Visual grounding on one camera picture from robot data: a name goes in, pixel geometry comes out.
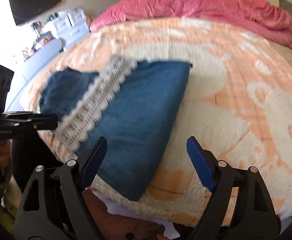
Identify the white drawer chest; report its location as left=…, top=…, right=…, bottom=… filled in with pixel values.
left=44, top=8, right=90, bottom=50

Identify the pink duvet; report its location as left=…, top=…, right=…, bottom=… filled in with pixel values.
left=90, top=0, right=292, bottom=49

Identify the peach bear pattern blanket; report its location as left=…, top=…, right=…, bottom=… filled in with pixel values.
left=20, top=18, right=292, bottom=226

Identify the left hand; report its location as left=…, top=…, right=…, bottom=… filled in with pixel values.
left=0, top=140, right=11, bottom=168

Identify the black wall television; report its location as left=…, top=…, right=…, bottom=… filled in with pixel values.
left=9, top=0, right=62, bottom=26

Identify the blue denim pant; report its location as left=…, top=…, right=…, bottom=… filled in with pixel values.
left=39, top=56, right=192, bottom=202

